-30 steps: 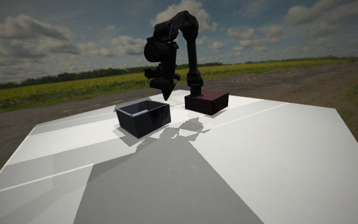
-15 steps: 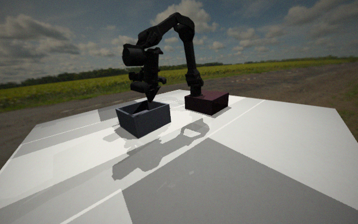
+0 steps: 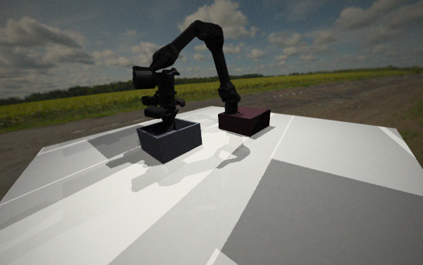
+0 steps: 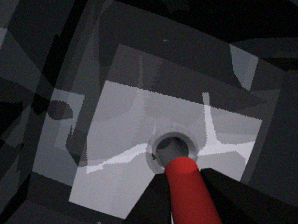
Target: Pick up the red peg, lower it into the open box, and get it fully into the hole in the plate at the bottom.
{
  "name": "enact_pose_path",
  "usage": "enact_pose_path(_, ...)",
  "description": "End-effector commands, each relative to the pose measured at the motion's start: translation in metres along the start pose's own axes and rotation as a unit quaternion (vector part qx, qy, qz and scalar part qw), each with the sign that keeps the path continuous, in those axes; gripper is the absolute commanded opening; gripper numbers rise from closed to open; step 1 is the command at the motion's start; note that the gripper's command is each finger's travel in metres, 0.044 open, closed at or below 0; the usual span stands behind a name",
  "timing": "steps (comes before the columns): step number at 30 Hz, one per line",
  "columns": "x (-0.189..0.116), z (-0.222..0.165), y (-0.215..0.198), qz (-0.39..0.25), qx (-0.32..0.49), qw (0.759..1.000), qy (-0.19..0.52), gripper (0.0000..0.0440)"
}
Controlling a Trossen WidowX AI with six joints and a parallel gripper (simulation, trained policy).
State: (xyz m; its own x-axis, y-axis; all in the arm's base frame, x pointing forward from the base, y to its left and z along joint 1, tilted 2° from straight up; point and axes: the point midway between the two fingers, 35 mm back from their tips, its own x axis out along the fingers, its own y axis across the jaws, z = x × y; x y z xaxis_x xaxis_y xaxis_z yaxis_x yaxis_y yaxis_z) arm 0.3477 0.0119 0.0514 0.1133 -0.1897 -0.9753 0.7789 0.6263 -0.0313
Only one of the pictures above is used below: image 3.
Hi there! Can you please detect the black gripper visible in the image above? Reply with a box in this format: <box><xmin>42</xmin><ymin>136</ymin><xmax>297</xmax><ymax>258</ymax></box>
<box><xmin>144</xmin><ymin>88</ymin><xmax>185</xmax><ymax>128</ymax></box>

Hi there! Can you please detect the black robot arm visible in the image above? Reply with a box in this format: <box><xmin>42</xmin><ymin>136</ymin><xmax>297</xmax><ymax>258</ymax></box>
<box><xmin>132</xmin><ymin>20</ymin><xmax>241</xmax><ymax>115</ymax></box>

